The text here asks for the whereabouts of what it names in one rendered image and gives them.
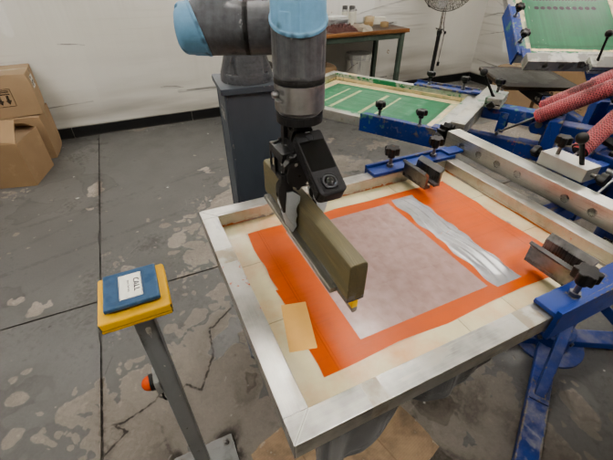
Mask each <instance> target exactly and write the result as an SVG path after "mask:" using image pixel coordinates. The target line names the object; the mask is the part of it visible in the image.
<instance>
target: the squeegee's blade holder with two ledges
mask: <svg viewBox="0 0 613 460"><path fill-rule="evenodd" d="M264 197H265V200H266V202H267V203H268V205H269V206H270V207H271V209H272V210H273V212H274V213H275V215H276V217H277V218H278V219H279V221H280V222H281V224H282V225H283V227H284V228H285V230H286V231H287V232H288V233H289V235H290V236H291V238H292V239H293V241H294V242H295V244H296V245H297V247H298V248H299V250H300V251H301V253H302V254H303V256H304V257H305V259H306V260H307V262H308V263H309V265H310V266H311V267H312V268H313V270H314V271H315V272H316V274H317V276H318V277H319V279H320V280H321V282H322V283H323V285H324V286H325V287H326V289H327V291H328V292H329V293H332V292H335V291H337V288H338V286H337V285H336V284H335V282H334V281H333V280H332V278H331V277H330V275H329V274H328V273H327V271H326V270H325V269H324V268H323V266H322V265H321V264H320V262H319V261H318V260H317V258H316V256H315V255H314V254H313V252H312V251H311V250H310V248H309V247H308V245H307V244H306V242H305V241H304V240H303V238H302V237H301V235H300V234H299V233H298V232H297V230H295V232H291V231H290V229H289V228H288V227H287V225H286V223H285V220H284V217H283V215H282V212H281V208H280V207H279V205H278V204H277V203H276V201H275V200H274V198H273V197H272V195H271V194H270V193H267V194H265V195H264Z"/></svg>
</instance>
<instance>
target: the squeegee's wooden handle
mask: <svg viewBox="0 0 613 460"><path fill-rule="evenodd" d="M264 175H265V191H266V192H267V193H270V194H271V195H272V197H273V198H274V200H275V201H276V203H277V204H278V201H277V196H276V192H275V186H276V183H277V181H278V180H279V179H278V178H277V177H276V175H275V174H274V172H273V171H272V170H271V166H270V159H265V160H264ZM293 190H295V191H297V193H298V194H299V195H300V203H299V205H298V206H297V209H296V211H297V219H296V224H297V228H296V230H297V232H298V233H299V234H300V235H301V237H302V238H303V240H304V241H305V242H306V244H307V245H308V247H309V248H310V250H311V251H312V252H313V254H314V255H315V256H316V258H317V260H318V261H319V262H320V264H321V265H322V266H323V268H324V269H325V270H326V271H327V273H328V274H329V275H330V277H331V278H332V280H333V281H334V282H335V284H336V285H337V286H338V288H337V291H338V293H339V295H340V296H341V297H342V298H343V299H344V301H345V302H346V303H349V302H352V301H354V300H357V299H360V298H363V296H364V290H365V284H366V278H367V272H368V265H369V264H368V262H367V261H366V260H365V259H364V257H363V256H362V255H361V254H360V253H359V252H358V251H357V249H356V248H355V247H354V246H353V245H352V244H351V243H350V242H349V241H348V240H347V238H346V237H344V235H343V234H342V233H341V232H340V231H339V230H338V229H337V227H336V226H335V225H334V224H333V223H332V222H331V221H330V219H329V218H328V217H327V216H326V215H325V214H324V213H323V211H322V210H321V209H320V208H319V207H318V206H317V204H316V203H315V202H314V201H313V200H312V199H311V198H310V197H309V195H308V194H307V193H306V192H305V191H304V190H303V188H302V187H301V188H300V190H297V189H296V188H295V187H293ZM278 205H279V204H278Z"/></svg>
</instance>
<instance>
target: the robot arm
mask: <svg viewBox="0 0 613 460"><path fill-rule="evenodd" d="M173 23H174V29H175V34H176V37H177V40H178V43H179V45H180V47H181V49H182V51H183V52H185V53H186V54H188V55H195V56H208V57H212V56H223V62H222V67H221V80H222V82H223V83H225V84H229V85H235V86H253V85H260V84H264V83H267V82H269V81H271V80H272V79H273V78H274V91H272V92H271V97H272V98H273V99H275V109H276V121H277V122H278V123H279V124H281V137H279V138H278V140H276V141H270V142H269V152H270V166H271V170H272V171H273V172H274V174H275V175H276V177H277V178H278V179H279V180H278V181H277V183H276V186H275V192H276V196H277V201H278V204H279V206H280V208H281V212H282V215H283V217H284V220H285V223H286V225H287V227H288V228H289V229H290V231H291V232H295V230H296V228H297V224H296V219H297V211H296V209H297V206H298V205H299V203H300V195H299V194H298V193H297V191H295V190H293V187H295V188H296V189H297V190H300V188H301V187H302V186H306V185H309V186H308V187H307V190H308V194H309V196H310V198H311V199H312V200H313V201H314V202H315V203H316V204H317V206H318V207H319V208H320V209H321V210H322V211H323V213H324V211H325V209H326V207H327V202H328V201H331V200H335V199H338V198H341V197H342V195H343V193H344V192H345V190H346V188H347V186H346V184H345V182H344V180H343V177H342V175H341V173H340V171H339V169H338V167H337V164H336V162H335V160H334V158H333V156H332V154H331V152H330V150H329V148H328V146H327V143H326V141H325V139H324V137H323V134H322V132H321V130H315V131H313V129H312V127H313V126H316V125H318V124H319V123H321V122H322V120H323V109H324V108H325V83H326V81H325V75H326V45H327V24H328V15H327V0H190V1H188V0H184V1H178V2H176V3H175V5H174V10H173ZM269 55H272V65H273V72H272V69H271V66H270V63H269V61H268V58H267V56H269ZM278 142H281V143H278ZM276 143H277V144H276ZM272 153H273V154H274V164H273V159H272Z"/></svg>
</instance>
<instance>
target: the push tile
mask: <svg viewBox="0 0 613 460"><path fill-rule="evenodd" d="M102 286H103V313H104V314H105V315H106V314H109V313H112V312H115V311H118V310H122V309H125V308H130V307H133V306H136V305H139V304H142V303H145V302H148V301H151V300H154V299H157V298H160V297H161V293H160V288H159V283H158V278H157V274H156V268H155V265H154V264H150V265H147V266H144V267H137V268H134V269H131V270H127V271H124V272H120V273H117V274H114V275H110V276H106V277H103V278H102Z"/></svg>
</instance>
